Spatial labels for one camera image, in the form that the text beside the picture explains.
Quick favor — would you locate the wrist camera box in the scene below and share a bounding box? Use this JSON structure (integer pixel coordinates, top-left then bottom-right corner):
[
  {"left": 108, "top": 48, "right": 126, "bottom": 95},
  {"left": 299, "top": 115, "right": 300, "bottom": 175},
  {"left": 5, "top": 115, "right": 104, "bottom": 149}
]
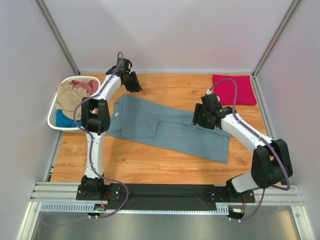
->
[
  {"left": 116, "top": 58, "right": 133, "bottom": 73},
  {"left": 201, "top": 93, "right": 223, "bottom": 113}
]

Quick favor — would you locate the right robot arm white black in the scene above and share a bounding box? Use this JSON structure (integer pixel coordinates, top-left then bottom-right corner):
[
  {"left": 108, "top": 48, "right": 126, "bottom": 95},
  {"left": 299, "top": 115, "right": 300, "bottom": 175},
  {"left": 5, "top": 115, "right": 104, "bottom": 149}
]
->
[{"left": 191, "top": 103, "right": 293, "bottom": 200}]

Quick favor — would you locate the folded magenta t-shirt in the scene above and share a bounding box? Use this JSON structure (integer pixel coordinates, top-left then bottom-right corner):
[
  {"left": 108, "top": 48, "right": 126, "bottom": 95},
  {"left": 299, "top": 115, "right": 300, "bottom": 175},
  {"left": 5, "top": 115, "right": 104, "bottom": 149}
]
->
[{"left": 212, "top": 74, "right": 257, "bottom": 106}]

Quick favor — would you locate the teal shirt in basket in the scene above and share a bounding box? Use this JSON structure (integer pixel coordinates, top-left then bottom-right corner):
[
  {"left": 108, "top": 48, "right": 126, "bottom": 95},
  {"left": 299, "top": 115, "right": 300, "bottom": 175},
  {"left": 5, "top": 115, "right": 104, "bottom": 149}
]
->
[{"left": 55, "top": 109, "right": 77, "bottom": 128}]

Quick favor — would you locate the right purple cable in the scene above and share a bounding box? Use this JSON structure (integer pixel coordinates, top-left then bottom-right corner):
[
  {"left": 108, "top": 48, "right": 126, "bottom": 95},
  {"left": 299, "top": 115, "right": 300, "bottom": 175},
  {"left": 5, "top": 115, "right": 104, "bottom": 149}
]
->
[{"left": 205, "top": 77, "right": 292, "bottom": 223}]

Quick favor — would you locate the white plastic laundry basket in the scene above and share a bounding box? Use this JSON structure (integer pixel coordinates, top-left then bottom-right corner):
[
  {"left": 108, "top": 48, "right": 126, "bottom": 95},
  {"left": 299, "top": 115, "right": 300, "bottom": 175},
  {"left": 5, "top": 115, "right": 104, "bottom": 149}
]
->
[{"left": 47, "top": 76, "right": 101, "bottom": 133}]

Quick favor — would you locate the right aluminium frame post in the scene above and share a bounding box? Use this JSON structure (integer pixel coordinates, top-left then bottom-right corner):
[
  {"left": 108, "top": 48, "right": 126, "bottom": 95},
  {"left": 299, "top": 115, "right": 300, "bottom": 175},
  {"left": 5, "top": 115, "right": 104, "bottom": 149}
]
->
[{"left": 251, "top": 0, "right": 303, "bottom": 78}]

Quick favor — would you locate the left aluminium frame post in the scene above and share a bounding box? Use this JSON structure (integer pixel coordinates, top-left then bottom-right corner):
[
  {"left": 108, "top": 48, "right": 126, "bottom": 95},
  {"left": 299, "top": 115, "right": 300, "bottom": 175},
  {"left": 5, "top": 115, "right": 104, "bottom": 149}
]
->
[{"left": 35, "top": 0, "right": 81, "bottom": 76}]

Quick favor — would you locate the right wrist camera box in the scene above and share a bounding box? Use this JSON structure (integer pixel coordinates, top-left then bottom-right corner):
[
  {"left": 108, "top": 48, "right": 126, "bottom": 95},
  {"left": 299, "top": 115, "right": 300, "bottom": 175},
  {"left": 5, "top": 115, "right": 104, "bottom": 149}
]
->
[{"left": 201, "top": 93, "right": 223, "bottom": 113}]

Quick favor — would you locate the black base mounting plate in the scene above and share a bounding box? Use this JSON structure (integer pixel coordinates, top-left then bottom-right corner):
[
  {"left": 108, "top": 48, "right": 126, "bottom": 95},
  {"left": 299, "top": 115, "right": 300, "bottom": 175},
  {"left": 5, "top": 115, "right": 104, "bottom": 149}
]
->
[{"left": 76, "top": 183, "right": 255, "bottom": 210}]

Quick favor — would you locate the pink shirt in basket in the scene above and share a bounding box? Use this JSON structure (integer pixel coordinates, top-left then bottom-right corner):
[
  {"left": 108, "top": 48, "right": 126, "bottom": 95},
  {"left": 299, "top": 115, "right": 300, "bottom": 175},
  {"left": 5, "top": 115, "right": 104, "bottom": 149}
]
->
[{"left": 70, "top": 79, "right": 99, "bottom": 96}]

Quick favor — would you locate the aluminium frame post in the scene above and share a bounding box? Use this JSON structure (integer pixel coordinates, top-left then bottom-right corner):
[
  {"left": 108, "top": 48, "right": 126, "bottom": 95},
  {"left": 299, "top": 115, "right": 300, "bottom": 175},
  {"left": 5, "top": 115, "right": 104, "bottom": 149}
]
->
[
  {"left": 35, "top": 0, "right": 81, "bottom": 76},
  {"left": 251, "top": 0, "right": 303, "bottom": 78}
]

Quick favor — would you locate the beige shirt in basket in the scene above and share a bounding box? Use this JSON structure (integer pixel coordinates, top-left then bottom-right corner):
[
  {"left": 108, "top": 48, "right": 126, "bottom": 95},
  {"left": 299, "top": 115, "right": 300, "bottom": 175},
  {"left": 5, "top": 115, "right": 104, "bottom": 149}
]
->
[{"left": 56, "top": 82, "right": 90, "bottom": 120}]

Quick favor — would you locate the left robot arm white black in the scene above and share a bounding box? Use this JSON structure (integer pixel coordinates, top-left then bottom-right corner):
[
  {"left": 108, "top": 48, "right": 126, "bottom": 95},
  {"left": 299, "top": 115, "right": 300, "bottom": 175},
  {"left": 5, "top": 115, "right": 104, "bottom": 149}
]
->
[{"left": 78, "top": 68, "right": 143, "bottom": 199}]

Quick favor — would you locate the slotted grey cable duct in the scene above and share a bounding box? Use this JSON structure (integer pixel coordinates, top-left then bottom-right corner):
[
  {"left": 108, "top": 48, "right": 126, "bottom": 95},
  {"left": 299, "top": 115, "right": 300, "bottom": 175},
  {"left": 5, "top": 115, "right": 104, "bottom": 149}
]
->
[{"left": 40, "top": 202, "right": 230, "bottom": 216}]

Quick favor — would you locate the grey-blue t-shirt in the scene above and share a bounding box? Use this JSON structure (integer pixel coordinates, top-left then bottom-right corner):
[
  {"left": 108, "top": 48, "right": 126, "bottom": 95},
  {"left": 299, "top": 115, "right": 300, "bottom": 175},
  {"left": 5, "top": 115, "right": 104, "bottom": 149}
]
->
[{"left": 107, "top": 94, "right": 231, "bottom": 164}]

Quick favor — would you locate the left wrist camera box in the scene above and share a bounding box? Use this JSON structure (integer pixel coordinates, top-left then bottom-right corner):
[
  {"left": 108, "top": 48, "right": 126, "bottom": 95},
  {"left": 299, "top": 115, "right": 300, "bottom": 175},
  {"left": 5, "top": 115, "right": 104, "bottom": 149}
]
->
[{"left": 116, "top": 58, "right": 133, "bottom": 73}]

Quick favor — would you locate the aluminium front rail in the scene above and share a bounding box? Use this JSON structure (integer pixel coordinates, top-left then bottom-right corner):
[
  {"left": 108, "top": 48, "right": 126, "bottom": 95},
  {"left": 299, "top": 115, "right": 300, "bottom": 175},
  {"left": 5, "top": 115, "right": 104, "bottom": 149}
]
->
[{"left": 30, "top": 181, "right": 304, "bottom": 206}]

